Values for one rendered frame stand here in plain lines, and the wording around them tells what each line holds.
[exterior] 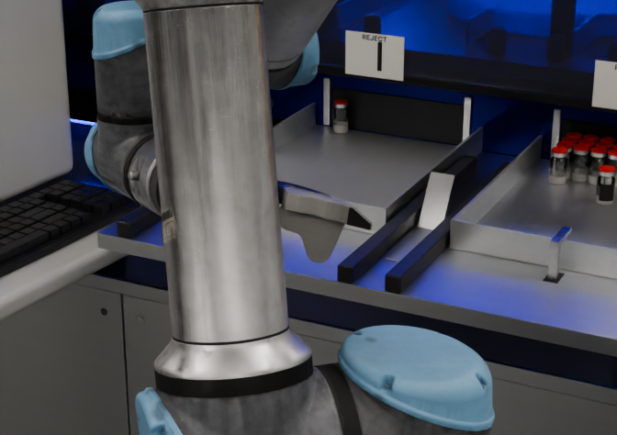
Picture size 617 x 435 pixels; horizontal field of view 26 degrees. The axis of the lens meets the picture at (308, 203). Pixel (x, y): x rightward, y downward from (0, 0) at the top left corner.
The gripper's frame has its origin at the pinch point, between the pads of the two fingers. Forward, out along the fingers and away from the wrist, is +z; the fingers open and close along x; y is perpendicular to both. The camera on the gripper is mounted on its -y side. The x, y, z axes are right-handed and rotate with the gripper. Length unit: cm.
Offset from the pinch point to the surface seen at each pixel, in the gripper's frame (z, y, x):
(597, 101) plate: -29, -7, -62
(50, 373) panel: -108, 57, -30
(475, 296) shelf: -12.9, 12.0, -32.9
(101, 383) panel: -99, 56, -36
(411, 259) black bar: -20.7, 10.2, -30.0
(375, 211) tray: -32.4, 8.0, -33.1
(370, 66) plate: -55, -6, -46
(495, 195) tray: -32, 6, -51
